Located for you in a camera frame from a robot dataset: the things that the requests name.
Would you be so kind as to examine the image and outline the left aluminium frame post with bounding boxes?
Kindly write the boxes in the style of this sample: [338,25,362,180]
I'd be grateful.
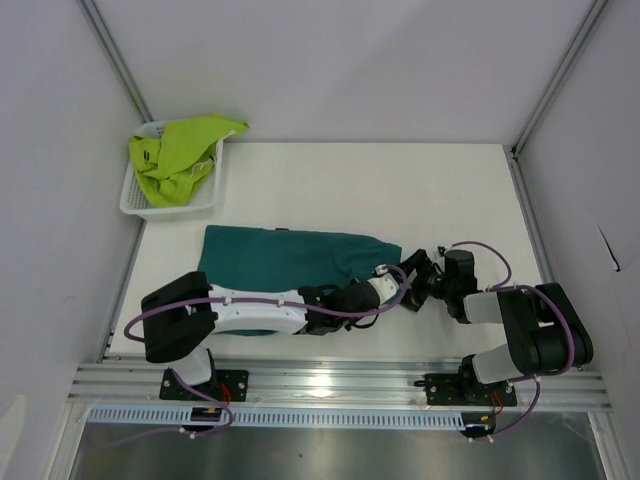
[77,0,153,123]

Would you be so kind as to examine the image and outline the teal green shorts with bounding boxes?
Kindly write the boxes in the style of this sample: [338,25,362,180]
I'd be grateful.
[198,225,402,319]

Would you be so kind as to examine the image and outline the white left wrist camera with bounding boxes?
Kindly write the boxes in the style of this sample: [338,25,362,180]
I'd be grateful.
[368,265,409,306]

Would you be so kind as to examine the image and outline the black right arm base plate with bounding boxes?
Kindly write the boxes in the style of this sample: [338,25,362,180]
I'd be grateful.
[413,373,517,407]

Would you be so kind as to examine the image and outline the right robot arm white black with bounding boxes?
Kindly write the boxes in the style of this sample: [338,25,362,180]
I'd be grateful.
[399,248,594,405]

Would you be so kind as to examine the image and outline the lime green shorts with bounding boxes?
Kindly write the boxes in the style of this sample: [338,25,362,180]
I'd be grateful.
[128,115,249,208]

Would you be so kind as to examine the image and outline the slotted white cable duct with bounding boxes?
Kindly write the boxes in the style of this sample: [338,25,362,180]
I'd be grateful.
[87,404,465,431]

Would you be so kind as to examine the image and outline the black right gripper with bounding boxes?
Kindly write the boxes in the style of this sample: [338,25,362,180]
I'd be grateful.
[389,249,454,311]

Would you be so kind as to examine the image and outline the aluminium mounting rail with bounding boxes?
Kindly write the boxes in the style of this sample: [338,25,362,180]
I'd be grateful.
[67,356,612,413]

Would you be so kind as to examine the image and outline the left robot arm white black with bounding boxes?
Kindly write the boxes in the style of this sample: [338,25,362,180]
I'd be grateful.
[141,271,385,400]

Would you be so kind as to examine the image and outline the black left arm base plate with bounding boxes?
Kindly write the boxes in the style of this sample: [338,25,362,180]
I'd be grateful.
[159,366,250,402]

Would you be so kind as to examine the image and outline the white plastic basket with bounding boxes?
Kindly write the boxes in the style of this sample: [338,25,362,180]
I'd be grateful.
[119,140,226,221]

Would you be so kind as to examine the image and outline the right aluminium frame post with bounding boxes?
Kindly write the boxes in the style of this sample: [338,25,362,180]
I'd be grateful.
[511,0,613,160]

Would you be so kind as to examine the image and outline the aluminium frame post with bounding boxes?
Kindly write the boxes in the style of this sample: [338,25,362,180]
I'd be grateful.
[511,0,613,160]
[77,0,153,123]

